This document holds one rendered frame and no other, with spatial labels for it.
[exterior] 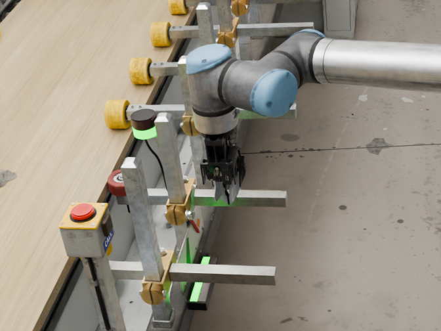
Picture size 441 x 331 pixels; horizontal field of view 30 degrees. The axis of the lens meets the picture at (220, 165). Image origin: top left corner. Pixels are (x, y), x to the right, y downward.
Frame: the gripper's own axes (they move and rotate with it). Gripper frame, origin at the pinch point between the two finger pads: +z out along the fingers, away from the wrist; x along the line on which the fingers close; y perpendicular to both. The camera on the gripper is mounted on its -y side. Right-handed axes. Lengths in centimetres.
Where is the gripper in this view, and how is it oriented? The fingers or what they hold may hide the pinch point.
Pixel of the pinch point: (229, 197)
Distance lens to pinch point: 181.6
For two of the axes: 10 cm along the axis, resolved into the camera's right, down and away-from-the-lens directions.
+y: -1.6, 5.7, -8.1
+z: 1.1, 8.2, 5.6
